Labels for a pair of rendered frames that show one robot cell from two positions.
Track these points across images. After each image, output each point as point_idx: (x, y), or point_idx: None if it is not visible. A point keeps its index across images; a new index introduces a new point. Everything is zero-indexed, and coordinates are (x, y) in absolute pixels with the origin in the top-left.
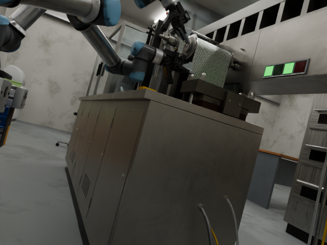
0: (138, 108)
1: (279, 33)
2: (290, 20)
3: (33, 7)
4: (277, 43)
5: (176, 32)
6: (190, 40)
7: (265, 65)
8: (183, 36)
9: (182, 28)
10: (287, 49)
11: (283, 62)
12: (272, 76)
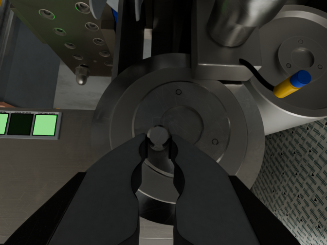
0: None
1: (33, 212)
2: (7, 237)
3: None
4: (34, 185)
5: (242, 231)
6: (145, 159)
7: (56, 138)
8: (135, 163)
9: (38, 234)
10: (5, 166)
11: (9, 136)
12: (32, 113)
